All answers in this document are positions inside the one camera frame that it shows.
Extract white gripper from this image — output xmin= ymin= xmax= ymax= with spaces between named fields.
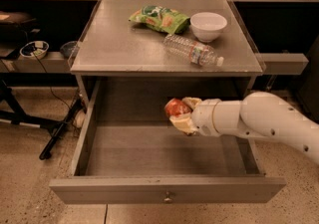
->
xmin=169 ymin=97 xmax=220 ymax=136

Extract red coke can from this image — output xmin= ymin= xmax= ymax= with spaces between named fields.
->
xmin=164 ymin=99 xmax=191 ymax=117

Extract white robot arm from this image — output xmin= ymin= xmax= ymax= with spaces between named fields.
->
xmin=164 ymin=92 xmax=319 ymax=163

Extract open grey top drawer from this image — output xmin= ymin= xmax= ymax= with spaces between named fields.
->
xmin=50 ymin=78 xmax=286 ymax=204

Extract metal drawer knob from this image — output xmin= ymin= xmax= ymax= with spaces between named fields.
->
xmin=163 ymin=191 xmax=173 ymax=204

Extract grey cabinet with top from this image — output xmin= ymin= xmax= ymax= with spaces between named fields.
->
xmin=67 ymin=0 xmax=267 ymax=109

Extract clear plastic water bottle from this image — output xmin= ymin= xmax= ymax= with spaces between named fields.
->
xmin=163 ymin=34 xmax=224 ymax=67

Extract white ceramic bowl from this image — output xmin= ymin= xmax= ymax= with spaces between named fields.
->
xmin=190 ymin=12 xmax=227 ymax=43

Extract green chip bag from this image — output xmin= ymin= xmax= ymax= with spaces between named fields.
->
xmin=129 ymin=5 xmax=190 ymax=34

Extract dark small bowl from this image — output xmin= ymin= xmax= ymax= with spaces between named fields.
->
xmin=60 ymin=41 xmax=77 ymax=58

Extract black stand legs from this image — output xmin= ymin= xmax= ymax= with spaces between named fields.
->
xmin=0 ymin=80 xmax=82 ymax=160

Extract white bowl with cables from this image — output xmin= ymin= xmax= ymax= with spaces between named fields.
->
xmin=20 ymin=41 xmax=49 ymax=60

